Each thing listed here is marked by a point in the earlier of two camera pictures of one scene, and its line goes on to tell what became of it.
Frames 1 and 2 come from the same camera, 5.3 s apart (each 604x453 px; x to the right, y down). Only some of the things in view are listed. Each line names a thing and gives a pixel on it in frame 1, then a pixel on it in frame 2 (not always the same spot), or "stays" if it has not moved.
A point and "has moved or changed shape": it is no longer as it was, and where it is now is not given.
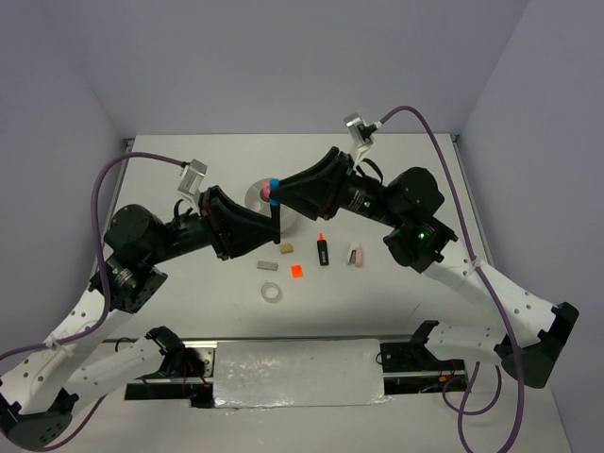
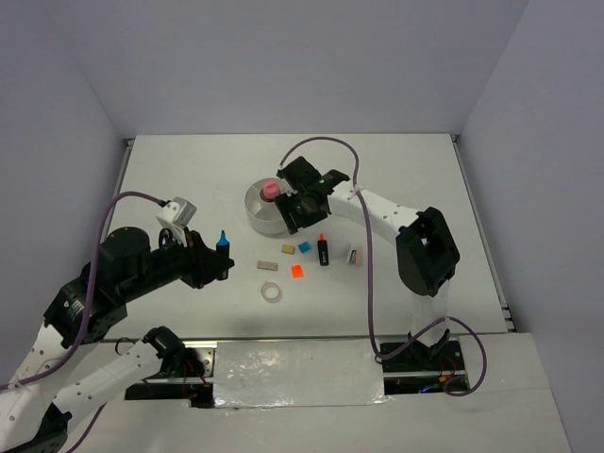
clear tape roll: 270,292 stays
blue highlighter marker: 276,219 has moved or changed shape
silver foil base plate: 269,374 stays
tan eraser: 286,248 stays
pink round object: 264,191 stays
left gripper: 234,229 to 205,264
